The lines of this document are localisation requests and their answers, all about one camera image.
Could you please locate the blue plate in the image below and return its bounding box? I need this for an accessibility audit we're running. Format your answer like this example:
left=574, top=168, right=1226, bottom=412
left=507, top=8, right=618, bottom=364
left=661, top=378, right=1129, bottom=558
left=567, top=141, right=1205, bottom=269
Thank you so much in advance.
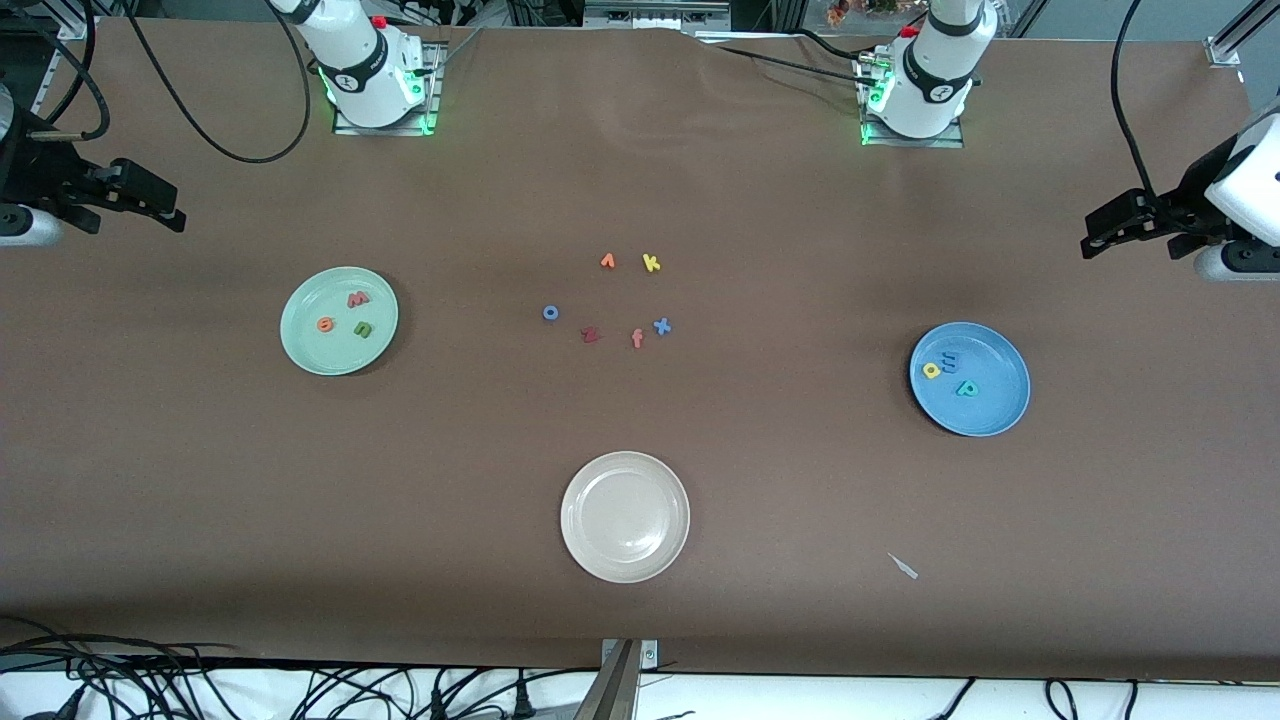
left=909, top=321, right=1031, bottom=438

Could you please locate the green plate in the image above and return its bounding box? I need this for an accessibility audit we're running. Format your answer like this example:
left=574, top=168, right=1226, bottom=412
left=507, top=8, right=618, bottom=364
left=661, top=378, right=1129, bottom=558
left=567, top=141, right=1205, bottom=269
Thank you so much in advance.
left=280, top=266, right=399, bottom=377

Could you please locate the brown paper table cover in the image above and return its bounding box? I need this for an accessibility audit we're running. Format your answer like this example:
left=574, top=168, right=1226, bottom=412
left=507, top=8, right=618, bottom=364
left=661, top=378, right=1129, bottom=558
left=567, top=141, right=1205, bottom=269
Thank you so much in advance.
left=0, top=18, right=1280, bottom=683

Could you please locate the grey power strip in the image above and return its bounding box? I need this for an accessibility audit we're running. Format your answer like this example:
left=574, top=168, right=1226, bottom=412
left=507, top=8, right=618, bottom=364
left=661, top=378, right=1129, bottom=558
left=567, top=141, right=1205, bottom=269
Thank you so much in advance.
left=583, top=0, right=733, bottom=31

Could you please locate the beige plate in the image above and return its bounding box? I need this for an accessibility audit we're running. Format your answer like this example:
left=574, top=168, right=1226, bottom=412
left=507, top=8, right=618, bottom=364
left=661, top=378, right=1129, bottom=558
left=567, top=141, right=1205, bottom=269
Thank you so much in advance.
left=560, top=451, right=691, bottom=584

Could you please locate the black looped cable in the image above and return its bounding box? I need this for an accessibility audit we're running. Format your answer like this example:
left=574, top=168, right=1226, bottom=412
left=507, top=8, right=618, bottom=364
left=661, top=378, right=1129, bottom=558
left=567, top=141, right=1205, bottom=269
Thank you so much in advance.
left=30, top=0, right=109, bottom=141

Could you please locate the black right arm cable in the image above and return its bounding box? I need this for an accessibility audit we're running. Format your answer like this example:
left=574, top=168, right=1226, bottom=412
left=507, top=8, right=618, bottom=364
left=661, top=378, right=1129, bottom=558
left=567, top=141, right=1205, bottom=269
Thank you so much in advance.
left=125, top=0, right=311, bottom=164

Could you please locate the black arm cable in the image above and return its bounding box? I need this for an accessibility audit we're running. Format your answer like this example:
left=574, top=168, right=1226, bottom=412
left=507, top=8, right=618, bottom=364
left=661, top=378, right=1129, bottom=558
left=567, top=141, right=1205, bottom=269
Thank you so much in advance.
left=125, top=0, right=311, bottom=164
left=1110, top=0, right=1161, bottom=196

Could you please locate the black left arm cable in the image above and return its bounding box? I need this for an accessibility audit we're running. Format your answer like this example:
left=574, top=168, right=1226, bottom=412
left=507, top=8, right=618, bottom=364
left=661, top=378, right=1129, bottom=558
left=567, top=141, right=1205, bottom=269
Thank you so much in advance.
left=1110, top=0, right=1161, bottom=196

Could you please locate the aluminium frame profile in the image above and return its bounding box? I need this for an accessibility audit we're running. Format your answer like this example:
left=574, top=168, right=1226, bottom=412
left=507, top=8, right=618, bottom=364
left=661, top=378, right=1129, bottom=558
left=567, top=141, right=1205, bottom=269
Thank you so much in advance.
left=20, top=10, right=101, bottom=131
left=1205, top=0, right=1280, bottom=67

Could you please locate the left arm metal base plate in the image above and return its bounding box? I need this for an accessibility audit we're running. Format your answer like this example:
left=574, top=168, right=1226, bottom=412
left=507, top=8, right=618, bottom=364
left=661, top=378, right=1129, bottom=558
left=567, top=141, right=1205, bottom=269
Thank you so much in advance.
left=860, top=55, right=966, bottom=149

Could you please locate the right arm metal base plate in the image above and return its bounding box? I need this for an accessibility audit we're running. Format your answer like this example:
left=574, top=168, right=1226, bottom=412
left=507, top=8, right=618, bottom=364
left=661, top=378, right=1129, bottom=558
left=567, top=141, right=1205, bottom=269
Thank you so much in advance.
left=332, top=42, right=441, bottom=137

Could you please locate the black cable on table cover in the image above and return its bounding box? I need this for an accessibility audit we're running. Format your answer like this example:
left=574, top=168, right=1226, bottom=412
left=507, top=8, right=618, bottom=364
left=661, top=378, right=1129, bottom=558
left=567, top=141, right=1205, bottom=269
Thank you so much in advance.
left=700, top=28, right=881, bottom=91

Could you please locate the black cable tangle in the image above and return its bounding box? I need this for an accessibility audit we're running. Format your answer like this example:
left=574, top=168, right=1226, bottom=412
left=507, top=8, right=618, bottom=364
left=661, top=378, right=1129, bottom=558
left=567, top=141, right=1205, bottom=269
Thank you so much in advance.
left=0, top=615, right=241, bottom=720

